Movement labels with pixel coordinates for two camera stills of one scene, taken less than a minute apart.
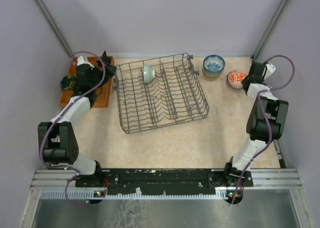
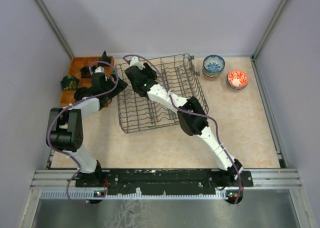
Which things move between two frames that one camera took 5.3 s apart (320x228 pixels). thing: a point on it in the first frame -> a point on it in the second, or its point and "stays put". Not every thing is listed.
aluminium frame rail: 275,178 stays put
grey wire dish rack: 159,92 stays put
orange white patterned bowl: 234,79 stays put
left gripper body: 98,75 -> 119,87
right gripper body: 246,79 -> 145,72
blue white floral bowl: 214,63 stays put
